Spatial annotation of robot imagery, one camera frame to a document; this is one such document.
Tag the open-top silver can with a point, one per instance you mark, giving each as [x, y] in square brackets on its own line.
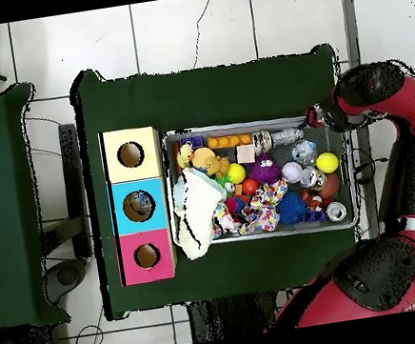
[262, 141]

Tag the wooden box with three holes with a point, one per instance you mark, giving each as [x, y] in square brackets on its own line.
[134, 188]

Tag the upright dark soda can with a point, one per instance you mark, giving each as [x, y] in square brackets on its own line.
[336, 211]

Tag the small orange ball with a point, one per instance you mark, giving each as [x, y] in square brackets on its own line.
[250, 186]

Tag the small yellow rubber duck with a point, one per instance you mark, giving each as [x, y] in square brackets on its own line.
[185, 156]

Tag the orange foam duck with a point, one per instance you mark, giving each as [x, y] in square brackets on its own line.
[206, 161]

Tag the green cloth side table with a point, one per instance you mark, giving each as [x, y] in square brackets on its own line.
[7, 221]

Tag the cream knit cloth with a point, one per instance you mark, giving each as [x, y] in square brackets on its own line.
[198, 214]

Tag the white baseball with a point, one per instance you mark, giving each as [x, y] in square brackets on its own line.
[292, 172]

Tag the shallow clear mesh bin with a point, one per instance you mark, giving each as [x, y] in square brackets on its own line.
[168, 147]

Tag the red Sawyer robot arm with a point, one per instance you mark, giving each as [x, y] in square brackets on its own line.
[409, 130]

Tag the orange toy brick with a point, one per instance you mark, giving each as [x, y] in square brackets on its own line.
[230, 141]

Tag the crushed silver can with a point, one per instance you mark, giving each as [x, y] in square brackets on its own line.
[313, 177]

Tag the wooden cube block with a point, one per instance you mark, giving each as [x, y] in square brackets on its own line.
[246, 154]

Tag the small yellow ball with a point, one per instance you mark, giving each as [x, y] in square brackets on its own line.
[236, 173]

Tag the purple googly-eyed monster toy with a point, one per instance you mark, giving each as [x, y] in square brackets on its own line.
[266, 169]

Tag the multicolour polka dot cloth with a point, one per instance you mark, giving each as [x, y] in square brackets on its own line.
[263, 207]

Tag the clear plastic blue label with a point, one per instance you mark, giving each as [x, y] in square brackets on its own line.
[141, 203]
[304, 151]

